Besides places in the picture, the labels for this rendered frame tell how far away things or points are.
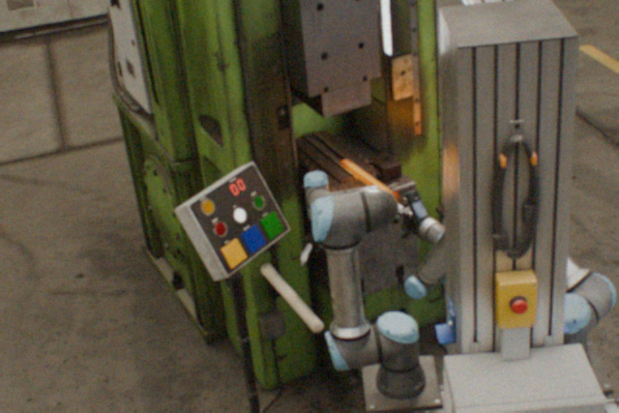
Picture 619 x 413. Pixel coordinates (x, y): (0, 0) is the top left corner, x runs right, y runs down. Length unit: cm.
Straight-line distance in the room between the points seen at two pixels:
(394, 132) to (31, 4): 531
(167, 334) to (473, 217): 264
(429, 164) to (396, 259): 44
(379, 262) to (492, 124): 182
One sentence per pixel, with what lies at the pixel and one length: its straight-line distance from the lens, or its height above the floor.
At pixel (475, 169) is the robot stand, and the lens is 211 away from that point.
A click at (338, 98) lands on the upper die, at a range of 344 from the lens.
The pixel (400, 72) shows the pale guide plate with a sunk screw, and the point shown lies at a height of 130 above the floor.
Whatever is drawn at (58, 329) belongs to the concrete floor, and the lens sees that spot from 479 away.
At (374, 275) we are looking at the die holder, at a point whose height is 56.
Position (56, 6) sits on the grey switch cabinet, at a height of 24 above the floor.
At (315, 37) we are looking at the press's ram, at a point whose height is 158.
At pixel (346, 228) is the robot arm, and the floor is 140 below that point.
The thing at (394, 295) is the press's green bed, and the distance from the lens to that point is 393.
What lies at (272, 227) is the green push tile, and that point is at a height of 100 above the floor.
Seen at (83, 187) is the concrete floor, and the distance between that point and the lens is 598.
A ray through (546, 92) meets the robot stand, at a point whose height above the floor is 191.
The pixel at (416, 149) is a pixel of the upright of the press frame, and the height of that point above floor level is 93.
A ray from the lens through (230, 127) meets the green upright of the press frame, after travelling 346.
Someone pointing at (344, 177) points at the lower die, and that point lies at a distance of 361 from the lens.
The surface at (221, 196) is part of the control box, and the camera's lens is 323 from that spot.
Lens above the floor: 276
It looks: 29 degrees down
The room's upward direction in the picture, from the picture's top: 6 degrees counter-clockwise
